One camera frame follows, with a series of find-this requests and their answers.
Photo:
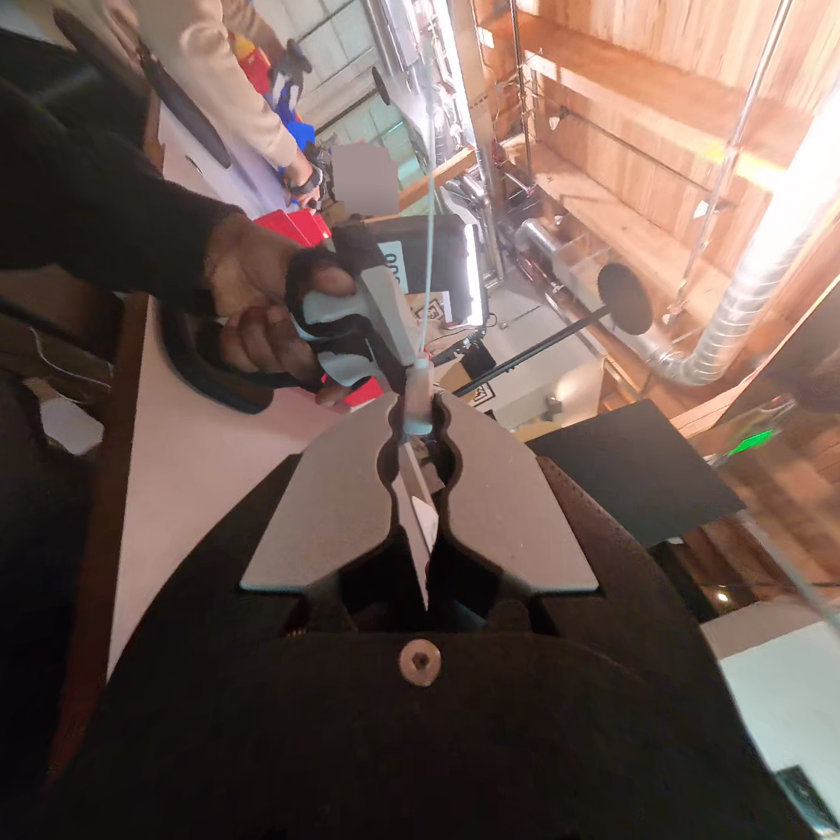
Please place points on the black and white tag sign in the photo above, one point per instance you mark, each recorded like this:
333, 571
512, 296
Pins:
436, 312
482, 395

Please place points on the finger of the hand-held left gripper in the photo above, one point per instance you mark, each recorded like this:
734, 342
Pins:
390, 315
348, 371

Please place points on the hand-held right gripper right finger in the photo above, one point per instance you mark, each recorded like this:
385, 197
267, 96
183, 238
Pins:
518, 525

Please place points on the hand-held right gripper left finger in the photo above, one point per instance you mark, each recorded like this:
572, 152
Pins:
328, 518

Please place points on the red plastic bin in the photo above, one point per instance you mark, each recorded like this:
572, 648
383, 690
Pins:
295, 226

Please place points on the person's left hand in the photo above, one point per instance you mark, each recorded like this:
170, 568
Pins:
249, 282

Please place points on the black board with wooden rim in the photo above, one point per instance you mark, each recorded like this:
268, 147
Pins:
630, 472

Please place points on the green exit sign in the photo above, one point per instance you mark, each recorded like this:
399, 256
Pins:
751, 441

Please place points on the person's left forearm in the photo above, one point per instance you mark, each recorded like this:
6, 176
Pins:
98, 197

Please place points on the studio light panel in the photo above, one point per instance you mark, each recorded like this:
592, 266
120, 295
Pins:
453, 262

